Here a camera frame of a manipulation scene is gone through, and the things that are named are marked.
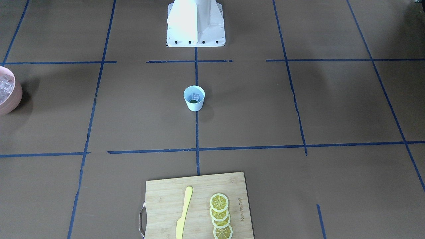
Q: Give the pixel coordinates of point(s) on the clear ice cube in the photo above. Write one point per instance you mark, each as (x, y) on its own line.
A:
(196, 96)

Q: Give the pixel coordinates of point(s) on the pink bowl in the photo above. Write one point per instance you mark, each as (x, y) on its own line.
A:
(14, 99)

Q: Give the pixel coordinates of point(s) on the ice cubes in bowl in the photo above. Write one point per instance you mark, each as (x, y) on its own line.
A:
(7, 85)

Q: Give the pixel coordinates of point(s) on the wooden cutting board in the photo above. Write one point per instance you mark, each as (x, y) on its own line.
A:
(164, 203)

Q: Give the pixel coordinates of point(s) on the light blue cup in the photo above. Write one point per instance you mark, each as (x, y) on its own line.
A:
(187, 96)

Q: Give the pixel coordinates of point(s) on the lemon slice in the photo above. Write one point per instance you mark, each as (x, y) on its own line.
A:
(223, 233)
(219, 216)
(219, 202)
(221, 224)

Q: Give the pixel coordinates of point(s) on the white camera stand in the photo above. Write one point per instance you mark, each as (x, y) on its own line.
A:
(195, 23)

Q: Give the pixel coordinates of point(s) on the yellow plastic knife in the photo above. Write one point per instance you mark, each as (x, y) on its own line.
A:
(180, 224)

